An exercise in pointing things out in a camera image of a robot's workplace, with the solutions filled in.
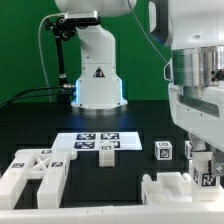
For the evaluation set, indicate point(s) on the white chair back frame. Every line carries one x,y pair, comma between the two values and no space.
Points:
49,166

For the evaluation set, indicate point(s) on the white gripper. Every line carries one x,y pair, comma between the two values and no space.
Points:
202,126

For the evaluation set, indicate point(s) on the white tagged nut cube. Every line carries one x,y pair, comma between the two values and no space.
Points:
188,149
163,150

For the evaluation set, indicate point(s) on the white tagged nut cube right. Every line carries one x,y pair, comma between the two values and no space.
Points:
188,149

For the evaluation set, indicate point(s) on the black camera stand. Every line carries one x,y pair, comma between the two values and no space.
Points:
62,31

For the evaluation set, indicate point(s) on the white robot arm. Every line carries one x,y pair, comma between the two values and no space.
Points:
194,30

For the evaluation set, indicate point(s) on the silver camera on stand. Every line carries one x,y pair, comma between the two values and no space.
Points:
81,17

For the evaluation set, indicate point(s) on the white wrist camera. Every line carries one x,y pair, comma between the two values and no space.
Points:
167,72

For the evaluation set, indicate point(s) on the white chair seat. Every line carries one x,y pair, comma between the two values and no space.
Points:
168,187

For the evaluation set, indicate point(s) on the white base tag plate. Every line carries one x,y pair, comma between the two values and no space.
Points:
90,141

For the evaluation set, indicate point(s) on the white U-shaped fence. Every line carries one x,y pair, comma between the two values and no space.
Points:
195,212

